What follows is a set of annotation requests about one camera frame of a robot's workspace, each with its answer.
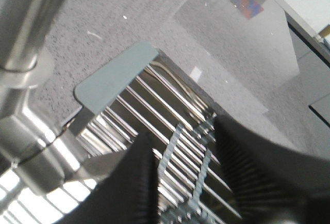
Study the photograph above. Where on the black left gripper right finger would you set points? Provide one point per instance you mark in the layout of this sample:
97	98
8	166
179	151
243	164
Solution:
271	183

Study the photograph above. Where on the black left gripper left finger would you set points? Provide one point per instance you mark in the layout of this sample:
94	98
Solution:
128	195

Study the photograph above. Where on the roll-up steel drying rack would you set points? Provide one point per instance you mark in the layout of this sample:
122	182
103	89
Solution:
139	92

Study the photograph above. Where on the stainless steel sink basin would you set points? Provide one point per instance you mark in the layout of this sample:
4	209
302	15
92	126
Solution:
38	203

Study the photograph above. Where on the stainless steel faucet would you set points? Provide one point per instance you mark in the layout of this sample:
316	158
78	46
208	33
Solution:
25	67

